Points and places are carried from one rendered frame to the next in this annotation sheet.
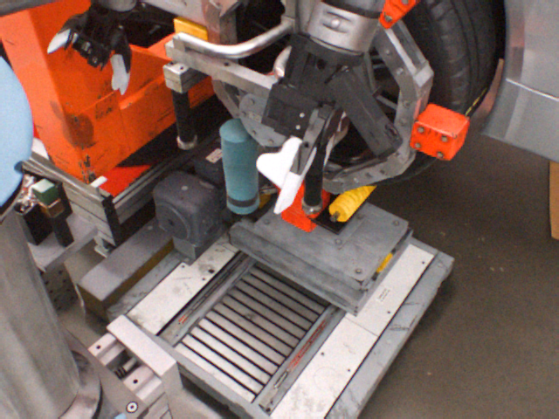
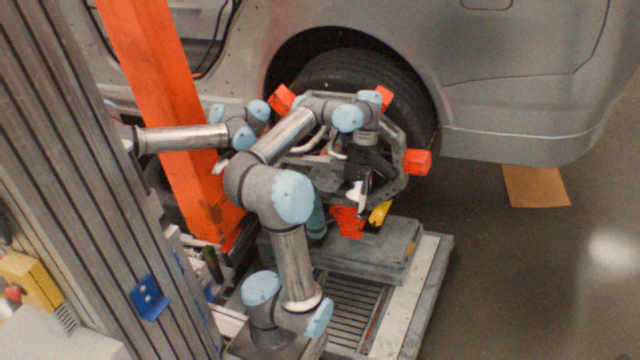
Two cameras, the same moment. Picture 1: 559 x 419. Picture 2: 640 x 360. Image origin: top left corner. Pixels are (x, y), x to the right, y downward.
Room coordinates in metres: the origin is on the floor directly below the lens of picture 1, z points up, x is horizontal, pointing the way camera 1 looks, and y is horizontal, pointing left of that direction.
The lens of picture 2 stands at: (-0.82, 0.23, 2.29)
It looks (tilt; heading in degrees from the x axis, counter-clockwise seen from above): 39 degrees down; 354
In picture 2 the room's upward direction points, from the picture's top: 11 degrees counter-clockwise
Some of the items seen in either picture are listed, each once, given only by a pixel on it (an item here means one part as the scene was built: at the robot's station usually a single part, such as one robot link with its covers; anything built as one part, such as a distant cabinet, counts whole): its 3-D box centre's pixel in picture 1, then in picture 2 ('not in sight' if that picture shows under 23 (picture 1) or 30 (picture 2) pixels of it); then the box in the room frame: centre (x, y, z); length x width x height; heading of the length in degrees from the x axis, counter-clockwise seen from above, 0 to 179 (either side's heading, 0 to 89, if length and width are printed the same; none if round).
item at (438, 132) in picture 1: (438, 133); (416, 162); (0.92, -0.32, 0.85); 0.09 x 0.08 x 0.07; 54
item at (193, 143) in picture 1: (183, 115); not in sight; (1.01, 0.21, 0.83); 0.04 x 0.04 x 0.16
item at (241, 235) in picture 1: (320, 236); (364, 244); (1.26, -0.13, 0.13); 0.50 x 0.36 x 0.10; 54
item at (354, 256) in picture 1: (333, 202); (368, 218); (1.24, -0.16, 0.32); 0.40 x 0.30 x 0.28; 54
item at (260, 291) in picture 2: not in sight; (265, 297); (0.34, 0.34, 0.98); 0.13 x 0.12 x 0.14; 48
